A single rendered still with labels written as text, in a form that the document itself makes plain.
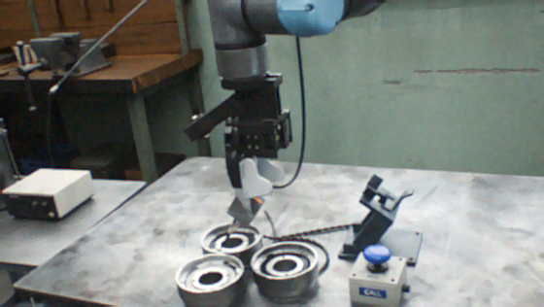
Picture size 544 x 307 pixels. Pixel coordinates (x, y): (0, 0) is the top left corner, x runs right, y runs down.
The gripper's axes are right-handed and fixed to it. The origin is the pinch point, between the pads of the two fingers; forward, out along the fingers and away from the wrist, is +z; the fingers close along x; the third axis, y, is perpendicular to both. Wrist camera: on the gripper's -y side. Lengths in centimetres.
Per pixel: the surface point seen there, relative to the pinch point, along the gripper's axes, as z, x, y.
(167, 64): 8, 134, -94
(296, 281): 10.0, -5.9, 9.0
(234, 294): 11.3, -9.4, 0.1
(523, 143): 49, 157, 48
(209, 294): 9.7, -12.1, -2.5
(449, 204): 13.2, 28.6, 28.4
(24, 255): 25, 13, -65
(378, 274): 8.7, -3.9, 20.8
